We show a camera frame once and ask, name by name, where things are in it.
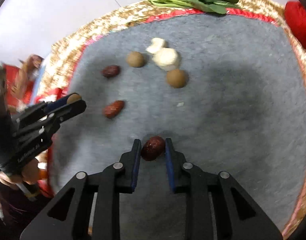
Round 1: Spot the red paper bag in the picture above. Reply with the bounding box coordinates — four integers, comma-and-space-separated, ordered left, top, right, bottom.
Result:
3, 64, 35, 107

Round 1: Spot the dark red jujube date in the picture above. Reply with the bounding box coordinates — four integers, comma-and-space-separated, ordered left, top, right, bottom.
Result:
141, 136, 165, 161

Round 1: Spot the grey felt mat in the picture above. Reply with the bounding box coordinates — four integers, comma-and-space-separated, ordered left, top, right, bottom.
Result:
50, 14, 306, 229

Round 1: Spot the brown longan fruit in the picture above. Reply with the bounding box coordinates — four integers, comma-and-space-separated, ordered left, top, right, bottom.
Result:
166, 69, 189, 88
126, 51, 145, 68
67, 93, 82, 104

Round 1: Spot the white pastry piece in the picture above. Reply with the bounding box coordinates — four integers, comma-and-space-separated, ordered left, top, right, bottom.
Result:
152, 48, 180, 72
146, 37, 167, 55

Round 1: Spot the gold sequin tablecloth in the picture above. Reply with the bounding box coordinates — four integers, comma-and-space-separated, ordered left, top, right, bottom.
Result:
37, 0, 306, 239

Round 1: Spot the red yarn ball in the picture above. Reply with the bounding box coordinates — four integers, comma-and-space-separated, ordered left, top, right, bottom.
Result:
284, 1, 306, 50

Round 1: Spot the person's left hand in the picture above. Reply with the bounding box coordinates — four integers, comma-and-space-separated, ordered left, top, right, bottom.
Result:
0, 151, 47, 189

